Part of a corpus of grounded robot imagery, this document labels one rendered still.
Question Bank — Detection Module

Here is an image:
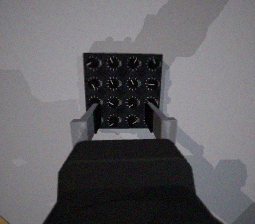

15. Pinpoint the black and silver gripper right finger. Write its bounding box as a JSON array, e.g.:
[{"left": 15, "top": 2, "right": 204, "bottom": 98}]
[{"left": 145, "top": 103, "right": 177, "bottom": 144}]

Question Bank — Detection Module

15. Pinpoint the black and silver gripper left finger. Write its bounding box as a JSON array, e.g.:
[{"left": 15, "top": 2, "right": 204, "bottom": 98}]
[{"left": 70, "top": 103, "right": 101, "bottom": 148}]

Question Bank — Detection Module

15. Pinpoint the black knob box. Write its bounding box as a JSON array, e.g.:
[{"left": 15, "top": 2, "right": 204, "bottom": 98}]
[{"left": 83, "top": 53, "right": 163, "bottom": 129}]

